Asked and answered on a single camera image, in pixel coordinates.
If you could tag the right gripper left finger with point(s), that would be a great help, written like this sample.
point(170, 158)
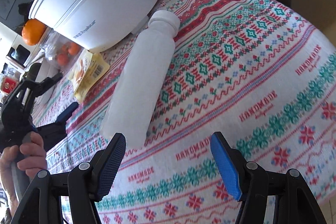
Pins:
point(84, 186)

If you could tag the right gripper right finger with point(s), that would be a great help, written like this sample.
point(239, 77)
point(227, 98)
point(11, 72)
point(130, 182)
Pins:
point(251, 185)

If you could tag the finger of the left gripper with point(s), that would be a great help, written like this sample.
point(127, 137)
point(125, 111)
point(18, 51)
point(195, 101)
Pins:
point(55, 132)
point(42, 77)

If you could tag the mandarin inside teapot right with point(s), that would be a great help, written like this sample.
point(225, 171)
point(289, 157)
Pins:
point(62, 59)

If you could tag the mandarin inside teapot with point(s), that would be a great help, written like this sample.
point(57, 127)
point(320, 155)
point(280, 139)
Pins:
point(72, 48)
point(62, 59)

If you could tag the glass teapot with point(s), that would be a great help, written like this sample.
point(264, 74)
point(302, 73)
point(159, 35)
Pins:
point(52, 43)

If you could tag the mandarin inside teapot left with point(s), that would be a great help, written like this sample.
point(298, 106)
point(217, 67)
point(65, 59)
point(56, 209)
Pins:
point(72, 48)

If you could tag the orange mandarin on teapot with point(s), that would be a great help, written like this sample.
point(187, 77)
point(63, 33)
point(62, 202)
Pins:
point(32, 31)

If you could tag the cream ice cream wrapper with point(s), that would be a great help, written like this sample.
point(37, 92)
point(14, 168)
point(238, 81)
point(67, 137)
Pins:
point(87, 70)

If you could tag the white plastic bottle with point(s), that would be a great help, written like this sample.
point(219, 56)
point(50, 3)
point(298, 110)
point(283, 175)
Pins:
point(137, 90)

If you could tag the red green patterned tablecloth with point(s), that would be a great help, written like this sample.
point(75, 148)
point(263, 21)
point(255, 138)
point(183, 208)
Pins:
point(254, 70)

